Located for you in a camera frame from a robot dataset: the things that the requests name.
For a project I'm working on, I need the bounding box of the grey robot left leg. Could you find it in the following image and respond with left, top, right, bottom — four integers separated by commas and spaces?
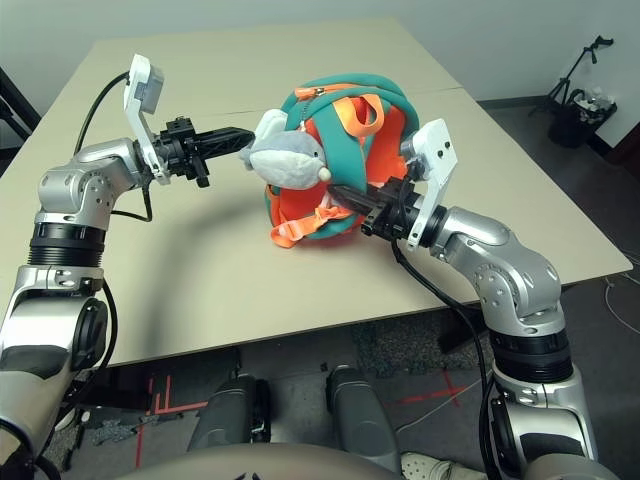
188, 374, 274, 451

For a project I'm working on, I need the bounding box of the silver ball chain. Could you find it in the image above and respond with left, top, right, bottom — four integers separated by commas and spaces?
298, 88, 322, 132

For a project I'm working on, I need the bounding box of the thin white floor cable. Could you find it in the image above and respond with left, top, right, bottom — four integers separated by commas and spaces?
397, 374, 489, 435

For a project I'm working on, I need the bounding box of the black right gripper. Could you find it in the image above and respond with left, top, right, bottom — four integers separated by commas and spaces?
328, 174, 426, 240

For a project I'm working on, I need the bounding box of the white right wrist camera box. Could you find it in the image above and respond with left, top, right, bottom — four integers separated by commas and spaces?
399, 118, 460, 250

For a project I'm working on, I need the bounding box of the white sneaker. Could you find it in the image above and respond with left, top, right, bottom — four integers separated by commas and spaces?
401, 452, 484, 480

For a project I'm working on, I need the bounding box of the black bin with clutter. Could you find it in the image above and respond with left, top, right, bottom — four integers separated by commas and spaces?
547, 88, 619, 149

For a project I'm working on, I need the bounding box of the beige robot torso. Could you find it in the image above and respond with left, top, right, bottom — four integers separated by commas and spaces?
132, 442, 484, 480

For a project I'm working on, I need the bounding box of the grey white plush toy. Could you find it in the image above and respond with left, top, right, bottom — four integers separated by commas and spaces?
237, 108, 332, 191

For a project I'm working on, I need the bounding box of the teal and orange backpack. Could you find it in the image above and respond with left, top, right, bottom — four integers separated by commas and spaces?
264, 73, 421, 250

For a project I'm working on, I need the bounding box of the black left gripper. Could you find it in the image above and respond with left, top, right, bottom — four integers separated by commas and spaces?
157, 116, 256, 190

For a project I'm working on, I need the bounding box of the black table leg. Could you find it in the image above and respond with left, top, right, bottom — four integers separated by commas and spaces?
437, 312, 491, 355

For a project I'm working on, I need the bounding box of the black tripod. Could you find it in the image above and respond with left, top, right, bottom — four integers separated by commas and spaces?
529, 34, 616, 119

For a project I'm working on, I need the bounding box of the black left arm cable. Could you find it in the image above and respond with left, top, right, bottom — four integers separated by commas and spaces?
29, 71, 154, 480

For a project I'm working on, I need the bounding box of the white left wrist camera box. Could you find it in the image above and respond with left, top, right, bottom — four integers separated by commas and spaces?
123, 53, 174, 186

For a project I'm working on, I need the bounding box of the black framed side table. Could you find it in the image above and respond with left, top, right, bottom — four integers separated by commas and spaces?
0, 64, 44, 151

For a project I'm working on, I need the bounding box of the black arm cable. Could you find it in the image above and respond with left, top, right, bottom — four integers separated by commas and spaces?
392, 239, 496, 480
29, 71, 154, 480

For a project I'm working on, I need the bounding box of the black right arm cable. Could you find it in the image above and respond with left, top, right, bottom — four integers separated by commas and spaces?
392, 239, 496, 480

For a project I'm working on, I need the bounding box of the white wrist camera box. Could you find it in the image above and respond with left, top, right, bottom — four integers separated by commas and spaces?
399, 118, 460, 250
123, 53, 174, 186

